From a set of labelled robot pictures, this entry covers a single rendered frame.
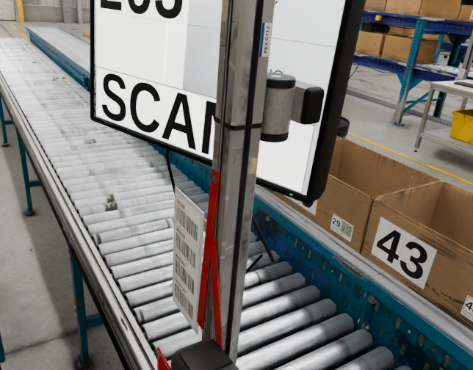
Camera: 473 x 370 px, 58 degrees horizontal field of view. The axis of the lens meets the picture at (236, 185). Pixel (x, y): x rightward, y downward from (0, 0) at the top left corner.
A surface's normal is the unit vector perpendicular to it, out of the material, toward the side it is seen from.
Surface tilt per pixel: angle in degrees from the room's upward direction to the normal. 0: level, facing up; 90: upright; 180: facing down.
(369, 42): 90
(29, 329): 0
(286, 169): 86
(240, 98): 90
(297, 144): 86
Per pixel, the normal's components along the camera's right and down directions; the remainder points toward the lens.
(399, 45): -0.85, 0.12
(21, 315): 0.08, -0.91
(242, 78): 0.52, 0.39
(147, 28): -0.61, 0.22
